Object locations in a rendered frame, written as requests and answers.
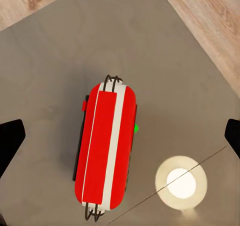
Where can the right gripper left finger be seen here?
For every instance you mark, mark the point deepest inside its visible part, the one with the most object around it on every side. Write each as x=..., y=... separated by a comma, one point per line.
x=12, y=134

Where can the coffee table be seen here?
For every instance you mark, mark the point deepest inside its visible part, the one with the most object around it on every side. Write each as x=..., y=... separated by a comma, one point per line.
x=182, y=169

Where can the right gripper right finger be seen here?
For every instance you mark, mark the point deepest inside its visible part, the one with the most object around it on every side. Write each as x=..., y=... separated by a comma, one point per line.
x=232, y=134

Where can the radio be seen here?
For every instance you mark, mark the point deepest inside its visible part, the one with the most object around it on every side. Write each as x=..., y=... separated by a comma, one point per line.
x=105, y=143

